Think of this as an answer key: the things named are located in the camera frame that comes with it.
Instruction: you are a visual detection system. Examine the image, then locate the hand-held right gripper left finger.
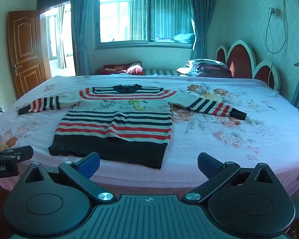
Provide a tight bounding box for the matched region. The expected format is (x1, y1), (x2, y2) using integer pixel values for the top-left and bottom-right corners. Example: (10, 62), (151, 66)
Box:
(22, 152), (116, 205)

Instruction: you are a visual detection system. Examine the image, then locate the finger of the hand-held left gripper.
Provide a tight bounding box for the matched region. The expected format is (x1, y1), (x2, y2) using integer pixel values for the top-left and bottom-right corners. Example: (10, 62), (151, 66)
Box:
(0, 145), (33, 163)

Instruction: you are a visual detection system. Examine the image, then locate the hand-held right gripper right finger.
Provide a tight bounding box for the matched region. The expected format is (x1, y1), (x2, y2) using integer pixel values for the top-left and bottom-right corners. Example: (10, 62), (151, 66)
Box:
(183, 152), (277, 203)

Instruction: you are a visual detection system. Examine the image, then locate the striped knit sweater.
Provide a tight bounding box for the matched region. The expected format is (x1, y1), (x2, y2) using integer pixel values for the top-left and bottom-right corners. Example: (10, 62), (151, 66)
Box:
(17, 83), (248, 170)

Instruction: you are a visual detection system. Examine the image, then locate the pile of folded clothes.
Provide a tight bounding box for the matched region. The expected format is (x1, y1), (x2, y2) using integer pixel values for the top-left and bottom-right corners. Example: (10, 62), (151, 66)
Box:
(176, 58), (233, 78)

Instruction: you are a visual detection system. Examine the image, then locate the bed with floral sheet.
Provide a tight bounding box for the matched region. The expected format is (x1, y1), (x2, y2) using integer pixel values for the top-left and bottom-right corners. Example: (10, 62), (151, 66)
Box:
(0, 75), (299, 200)

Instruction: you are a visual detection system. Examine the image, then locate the brown wooden door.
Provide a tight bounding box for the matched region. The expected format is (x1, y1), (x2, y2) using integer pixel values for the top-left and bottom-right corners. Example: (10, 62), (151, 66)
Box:
(7, 10), (51, 99)

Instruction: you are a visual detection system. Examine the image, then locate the dark red pillow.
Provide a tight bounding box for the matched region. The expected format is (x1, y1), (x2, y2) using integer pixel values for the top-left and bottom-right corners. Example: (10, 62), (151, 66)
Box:
(98, 61), (144, 75)

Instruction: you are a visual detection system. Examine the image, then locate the striped mattress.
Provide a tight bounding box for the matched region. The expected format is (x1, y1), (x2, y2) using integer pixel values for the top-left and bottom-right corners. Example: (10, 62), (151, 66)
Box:
(143, 68), (180, 76)

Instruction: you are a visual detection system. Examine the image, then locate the pink cloth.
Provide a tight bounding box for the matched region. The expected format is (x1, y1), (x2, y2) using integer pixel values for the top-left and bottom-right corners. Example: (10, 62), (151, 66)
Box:
(126, 66), (144, 75)

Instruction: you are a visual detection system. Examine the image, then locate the red scalloped headboard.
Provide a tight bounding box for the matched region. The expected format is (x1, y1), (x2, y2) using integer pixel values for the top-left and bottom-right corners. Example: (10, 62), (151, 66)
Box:
(215, 40), (280, 92)

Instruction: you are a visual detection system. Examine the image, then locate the white sheer curtain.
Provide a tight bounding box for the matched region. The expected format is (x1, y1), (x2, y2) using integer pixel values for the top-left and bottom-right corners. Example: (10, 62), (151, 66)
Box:
(57, 5), (68, 69)

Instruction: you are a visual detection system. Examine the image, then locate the blue cloth on sill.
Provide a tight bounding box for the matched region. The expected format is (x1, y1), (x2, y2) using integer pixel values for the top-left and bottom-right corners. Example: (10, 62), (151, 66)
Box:
(156, 33), (196, 43)

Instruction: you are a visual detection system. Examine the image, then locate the blue curtain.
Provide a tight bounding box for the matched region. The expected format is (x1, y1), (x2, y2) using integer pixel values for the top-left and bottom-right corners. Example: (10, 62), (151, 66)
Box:
(186, 0), (217, 59)
(70, 0), (100, 76)

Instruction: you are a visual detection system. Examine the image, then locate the sliding glass window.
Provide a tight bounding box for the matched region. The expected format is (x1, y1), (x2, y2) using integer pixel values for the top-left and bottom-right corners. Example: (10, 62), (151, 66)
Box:
(93, 0), (197, 50)

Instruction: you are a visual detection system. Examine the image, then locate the thin charging cable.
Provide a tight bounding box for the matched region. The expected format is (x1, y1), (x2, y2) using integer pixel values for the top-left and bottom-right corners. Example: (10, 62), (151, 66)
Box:
(265, 0), (288, 90)

